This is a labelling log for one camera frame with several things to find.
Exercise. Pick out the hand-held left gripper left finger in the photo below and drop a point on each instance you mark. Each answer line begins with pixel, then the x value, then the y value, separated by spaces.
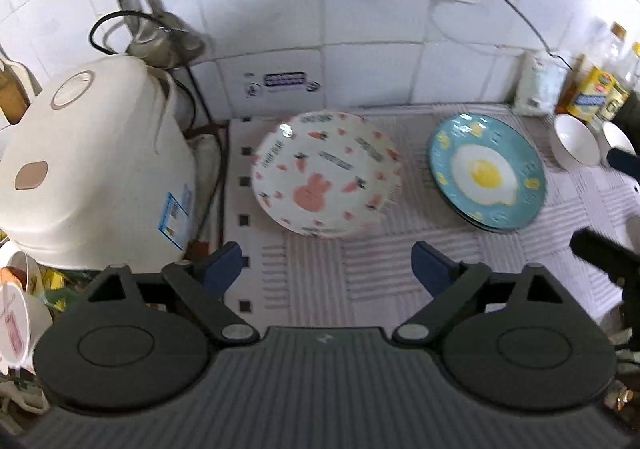
pixel 226 266

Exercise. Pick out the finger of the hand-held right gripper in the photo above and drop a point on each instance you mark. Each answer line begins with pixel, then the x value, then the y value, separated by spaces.
pixel 622 159
pixel 600 249

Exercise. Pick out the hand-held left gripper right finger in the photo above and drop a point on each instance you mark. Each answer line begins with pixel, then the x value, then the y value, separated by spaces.
pixel 429 266

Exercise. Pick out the white ribbed bowl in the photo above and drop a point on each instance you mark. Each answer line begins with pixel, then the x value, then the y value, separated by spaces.
pixel 575 139
pixel 615 134

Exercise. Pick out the pink rabbit print plate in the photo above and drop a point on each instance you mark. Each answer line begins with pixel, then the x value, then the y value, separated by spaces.
pixel 310 189

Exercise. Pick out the blue fried egg plate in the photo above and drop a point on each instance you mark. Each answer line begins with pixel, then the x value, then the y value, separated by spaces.
pixel 480 174
pixel 480 227

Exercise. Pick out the yellow label oil bottle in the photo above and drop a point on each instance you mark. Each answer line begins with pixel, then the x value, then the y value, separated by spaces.
pixel 592 91

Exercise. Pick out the clear plastic bottle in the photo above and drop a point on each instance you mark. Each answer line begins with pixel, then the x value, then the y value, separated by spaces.
pixel 627 69

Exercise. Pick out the white seasoning packet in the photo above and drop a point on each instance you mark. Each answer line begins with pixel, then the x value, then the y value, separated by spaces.
pixel 540 84

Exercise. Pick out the yellow green packet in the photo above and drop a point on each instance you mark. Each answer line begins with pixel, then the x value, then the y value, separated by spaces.
pixel 62 284

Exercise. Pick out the white rice cooker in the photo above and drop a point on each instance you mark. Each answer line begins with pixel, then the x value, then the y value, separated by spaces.
pixel 100 154

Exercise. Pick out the white mug with pink print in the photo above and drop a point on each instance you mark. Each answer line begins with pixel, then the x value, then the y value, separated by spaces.
pixel 20 324

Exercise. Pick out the metal pipe fitting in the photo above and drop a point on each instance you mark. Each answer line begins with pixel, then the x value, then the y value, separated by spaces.
pixel 165 41

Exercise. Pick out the wall sticker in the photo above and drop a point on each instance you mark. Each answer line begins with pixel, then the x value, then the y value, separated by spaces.
pixel 282 80

